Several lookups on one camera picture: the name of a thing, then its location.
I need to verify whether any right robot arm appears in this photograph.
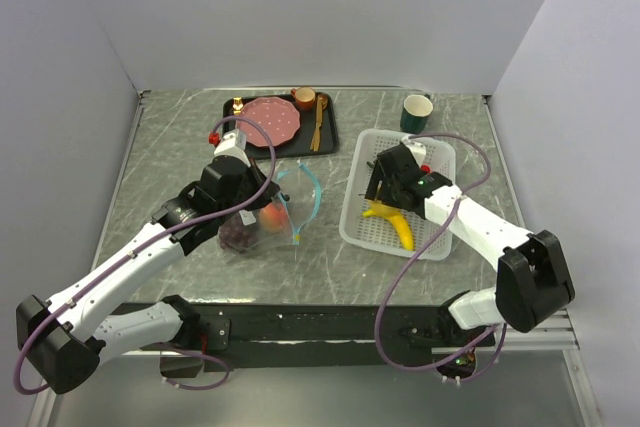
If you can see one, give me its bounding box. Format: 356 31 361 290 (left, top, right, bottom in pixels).
365 139 575 345

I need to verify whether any black serving tray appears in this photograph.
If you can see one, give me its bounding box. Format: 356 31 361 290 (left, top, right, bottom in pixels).
241 92 339 158

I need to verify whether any gold spoon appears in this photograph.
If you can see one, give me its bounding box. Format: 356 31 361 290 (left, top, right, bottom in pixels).
318 94 328 110

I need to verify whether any gold fork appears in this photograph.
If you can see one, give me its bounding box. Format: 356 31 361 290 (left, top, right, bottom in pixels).
233 97 244 115

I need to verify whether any red grape bunch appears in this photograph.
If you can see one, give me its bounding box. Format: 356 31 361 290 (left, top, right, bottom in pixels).
218 222 257 253

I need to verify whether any yellow lemon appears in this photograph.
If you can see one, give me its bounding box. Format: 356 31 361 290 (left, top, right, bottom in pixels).
376 187 396 208

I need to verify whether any orange small cup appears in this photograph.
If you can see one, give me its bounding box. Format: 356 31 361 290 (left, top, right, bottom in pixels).
291 87 317 112

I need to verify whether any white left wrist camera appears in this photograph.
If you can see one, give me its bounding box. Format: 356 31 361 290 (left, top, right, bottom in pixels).
208 129 249 165

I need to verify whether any gold knife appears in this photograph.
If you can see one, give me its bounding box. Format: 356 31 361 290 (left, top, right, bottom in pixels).
310 95 324 152

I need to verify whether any peach with green leaf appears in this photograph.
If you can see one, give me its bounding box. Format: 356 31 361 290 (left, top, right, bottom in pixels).
258 202 289 233

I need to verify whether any pink dotted plate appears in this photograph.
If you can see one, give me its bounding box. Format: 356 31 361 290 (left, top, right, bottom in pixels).
237 97 301 147

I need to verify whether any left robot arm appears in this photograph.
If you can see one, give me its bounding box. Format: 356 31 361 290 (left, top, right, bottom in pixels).
13 154 279 395

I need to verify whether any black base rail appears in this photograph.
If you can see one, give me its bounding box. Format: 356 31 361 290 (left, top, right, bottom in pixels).
138 293 497 373

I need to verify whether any yellow banana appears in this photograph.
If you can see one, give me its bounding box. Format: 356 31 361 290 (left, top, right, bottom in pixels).
362 201 414 251

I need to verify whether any clear zip top bag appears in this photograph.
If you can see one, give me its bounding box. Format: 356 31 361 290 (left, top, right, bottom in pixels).
220 163 322 255

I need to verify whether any dark green cup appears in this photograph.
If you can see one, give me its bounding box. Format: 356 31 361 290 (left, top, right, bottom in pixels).
400 94 434 134

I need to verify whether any white plastic basket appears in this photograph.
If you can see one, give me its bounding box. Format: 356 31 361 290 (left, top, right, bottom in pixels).
338 128 458 262

